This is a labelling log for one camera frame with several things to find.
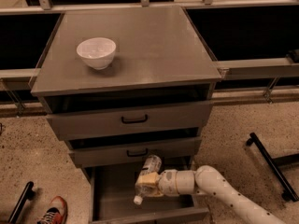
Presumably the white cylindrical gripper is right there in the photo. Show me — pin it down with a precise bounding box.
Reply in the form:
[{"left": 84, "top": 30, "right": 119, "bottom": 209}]
[{"left": 136, "top": 169, "right": 178, "bottom": 198}]

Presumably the clear plastic water bottle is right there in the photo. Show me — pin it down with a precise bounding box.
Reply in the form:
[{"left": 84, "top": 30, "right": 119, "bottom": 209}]
[{"left": 134, "top": 155, "right": 162, "bottom": 205}]

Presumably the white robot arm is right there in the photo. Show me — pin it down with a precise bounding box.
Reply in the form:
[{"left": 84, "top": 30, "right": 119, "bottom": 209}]
[{"left": 134, "top": 165, "right": 286, "bottom": 224}]

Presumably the bottom grey open drawer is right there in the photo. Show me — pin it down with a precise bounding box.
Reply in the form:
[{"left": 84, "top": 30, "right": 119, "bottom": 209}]
[{"left": 90, "top": 159, "right": 208, "bottom": 224}]

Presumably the middle grey drawer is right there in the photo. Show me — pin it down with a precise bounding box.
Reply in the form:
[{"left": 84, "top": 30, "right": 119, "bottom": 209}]
[{"left": 69, "top": 137, "right": 201, "bottom": 168}]

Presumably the top grey drawer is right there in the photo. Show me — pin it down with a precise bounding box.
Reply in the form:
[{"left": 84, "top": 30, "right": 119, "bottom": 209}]
[{"left": 47, "top": 101, "right": 212, "bottom": 141}]

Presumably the grey metal drawer cabinet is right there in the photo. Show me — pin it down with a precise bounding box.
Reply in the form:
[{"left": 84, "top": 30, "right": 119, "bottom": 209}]
[{"left": 30, "top": 6, "right": 222, "bottom": 224}]

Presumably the red and white sneaker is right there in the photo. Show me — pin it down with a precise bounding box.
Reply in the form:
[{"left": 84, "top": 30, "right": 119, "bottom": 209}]
[{"left": 36, "top": 196, "right": 67, "bottom": 224}]

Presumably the black stand leg right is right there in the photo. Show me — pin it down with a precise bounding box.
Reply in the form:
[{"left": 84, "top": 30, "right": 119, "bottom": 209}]
[{"left": 246, "top": 133, "right": 299, "bottom": 202}]

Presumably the black stand leg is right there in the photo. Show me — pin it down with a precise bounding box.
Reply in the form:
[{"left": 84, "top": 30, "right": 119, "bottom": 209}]
[
  {"left": 246, "top": 133, "right": 299, "bottom": 202},
  {"left": 8, "top": 181, "right": 35, "bottom": 224}
]

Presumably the black stand leg left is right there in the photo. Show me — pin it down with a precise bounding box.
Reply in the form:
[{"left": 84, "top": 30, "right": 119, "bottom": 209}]
[{"left": 8, "top": 181, "right": 35, "bottom": 224}]

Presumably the white ceramic bowl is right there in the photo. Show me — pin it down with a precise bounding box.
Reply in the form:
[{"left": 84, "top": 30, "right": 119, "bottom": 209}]
[{"left": 77, "top": 37, "right": 117, "bottom": 70}]

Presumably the metal window railing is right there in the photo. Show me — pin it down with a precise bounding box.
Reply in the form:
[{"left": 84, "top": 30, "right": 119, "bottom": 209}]
[{"left": 0, "top": 0, "right": 299, "bottom": 100}]

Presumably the black middle drawer handle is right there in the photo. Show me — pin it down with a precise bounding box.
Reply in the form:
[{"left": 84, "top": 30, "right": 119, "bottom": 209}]
[{"left": 126, "top": 148, "right": 149, "bottom": 158}]

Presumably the black drawer handle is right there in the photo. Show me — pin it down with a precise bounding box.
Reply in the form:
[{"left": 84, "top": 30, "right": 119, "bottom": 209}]
[
  {"left": 126, "top": 148, "right": 149, "bottom": 158},
  {"left": 121, "top": 114, "right": 149, "bottom": 124}
]

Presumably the black top drawer handle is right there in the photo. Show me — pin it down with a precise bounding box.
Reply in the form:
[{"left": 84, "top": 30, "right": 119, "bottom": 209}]
[{"left": 121, "top": 114, "right": 149, "bottom": 124}]

